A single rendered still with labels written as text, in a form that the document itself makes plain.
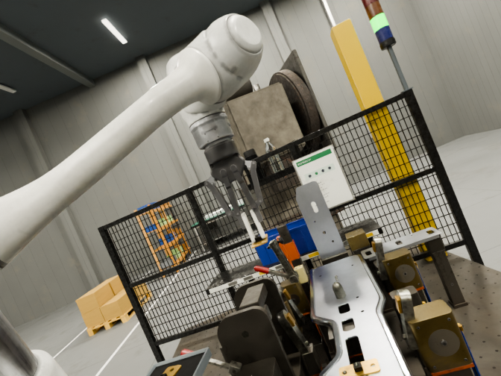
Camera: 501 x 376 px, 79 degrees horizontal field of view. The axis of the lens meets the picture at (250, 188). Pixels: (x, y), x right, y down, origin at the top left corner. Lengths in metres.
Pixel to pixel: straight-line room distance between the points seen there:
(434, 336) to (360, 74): 1.28
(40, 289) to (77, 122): 5.72
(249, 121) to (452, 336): 2.65
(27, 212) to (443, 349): 0.82
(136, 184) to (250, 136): 8.02
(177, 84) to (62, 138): 11.49
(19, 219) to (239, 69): 0.42
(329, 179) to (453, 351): 1.03
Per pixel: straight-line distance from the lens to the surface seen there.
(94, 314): 6.56
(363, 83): 1.73
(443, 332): 0.80
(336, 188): 1.65
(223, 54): 0.53
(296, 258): 1.45
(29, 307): 13.35
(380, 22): 1.76
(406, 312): 0.77
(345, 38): 1.78
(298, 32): 11.22
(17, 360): 0.99
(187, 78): 0.54
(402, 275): 1.12
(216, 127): 0.67
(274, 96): 3.25
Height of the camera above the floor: 1.45
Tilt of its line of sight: 2 degrees down
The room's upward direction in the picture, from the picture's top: 23 degrees counter-clockwise
